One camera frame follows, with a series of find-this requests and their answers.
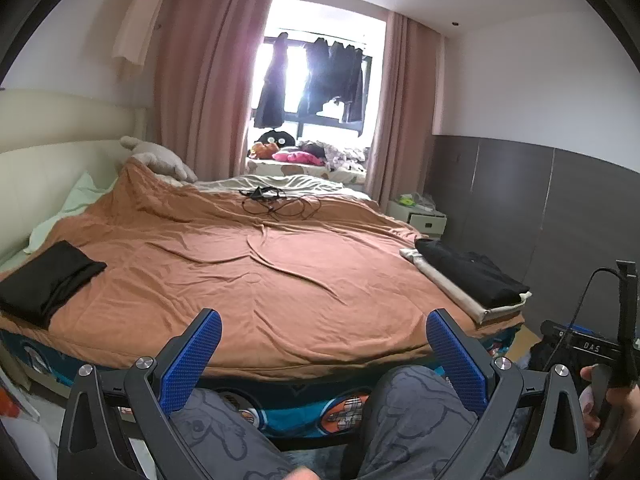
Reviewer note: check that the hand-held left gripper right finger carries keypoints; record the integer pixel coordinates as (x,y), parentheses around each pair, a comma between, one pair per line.
(457,360)

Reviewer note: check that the black button jacket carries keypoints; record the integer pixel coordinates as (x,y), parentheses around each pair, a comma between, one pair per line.
(470,272)

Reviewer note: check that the pile of loose clothes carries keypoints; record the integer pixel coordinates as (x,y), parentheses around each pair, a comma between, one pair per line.
(340,157)

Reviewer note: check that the window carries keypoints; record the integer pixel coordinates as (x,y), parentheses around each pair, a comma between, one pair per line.
(330,122)

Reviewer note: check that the pink curtain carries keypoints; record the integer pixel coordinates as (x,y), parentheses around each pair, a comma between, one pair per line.
(400,110)
(210,85)

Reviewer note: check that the person's leg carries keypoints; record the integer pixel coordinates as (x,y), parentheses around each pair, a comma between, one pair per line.
(400,420)
(225,435)

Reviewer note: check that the orange blanket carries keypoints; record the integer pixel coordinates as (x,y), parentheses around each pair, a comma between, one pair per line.
(275,285)

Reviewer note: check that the orange plush toy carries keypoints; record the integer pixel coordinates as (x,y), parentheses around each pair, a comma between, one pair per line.
(263,150)

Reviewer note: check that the light green pillow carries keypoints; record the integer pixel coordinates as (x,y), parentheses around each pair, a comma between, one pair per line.
(80,195)

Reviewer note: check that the pink cushion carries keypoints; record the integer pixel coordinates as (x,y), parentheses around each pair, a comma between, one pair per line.
(295,156)

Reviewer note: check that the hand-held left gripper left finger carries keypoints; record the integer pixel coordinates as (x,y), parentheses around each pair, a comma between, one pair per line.
(192,360)

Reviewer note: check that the beige plush toy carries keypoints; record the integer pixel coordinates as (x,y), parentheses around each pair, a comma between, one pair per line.
(160,157)

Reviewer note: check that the black fluffy object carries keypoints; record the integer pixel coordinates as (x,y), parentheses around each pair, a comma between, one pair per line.
(537,357)

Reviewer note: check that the person's right leg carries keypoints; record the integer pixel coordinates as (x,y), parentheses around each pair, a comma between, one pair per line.
(400,420)

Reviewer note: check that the black round plush toy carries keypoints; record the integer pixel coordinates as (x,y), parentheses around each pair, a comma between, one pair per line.
(275,138)

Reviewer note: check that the green item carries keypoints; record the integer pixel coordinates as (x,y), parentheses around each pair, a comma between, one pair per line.
(406,201)

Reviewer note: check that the beige bed sheet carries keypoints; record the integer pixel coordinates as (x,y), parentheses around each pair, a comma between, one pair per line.
(300,184)

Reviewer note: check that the cream bed headboard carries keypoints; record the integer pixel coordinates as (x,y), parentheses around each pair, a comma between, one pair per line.
(50,170)

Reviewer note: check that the white nightstand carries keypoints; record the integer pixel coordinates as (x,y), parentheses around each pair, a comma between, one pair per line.
(425,222)

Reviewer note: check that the person's left leg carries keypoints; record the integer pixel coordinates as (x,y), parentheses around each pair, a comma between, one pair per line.
(225,435)

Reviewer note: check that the dark hanging garment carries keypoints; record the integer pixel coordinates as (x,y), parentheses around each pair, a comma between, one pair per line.
(272,95)
(315,80)
(350,80)

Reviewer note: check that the black folded garment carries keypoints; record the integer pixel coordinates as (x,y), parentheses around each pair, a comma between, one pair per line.
(45,280)

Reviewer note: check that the person's right hand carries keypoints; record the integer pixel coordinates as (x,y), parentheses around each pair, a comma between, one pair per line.
(625,410)

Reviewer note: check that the cream folded cloth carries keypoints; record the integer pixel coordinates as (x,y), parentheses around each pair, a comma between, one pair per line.
(450,290)

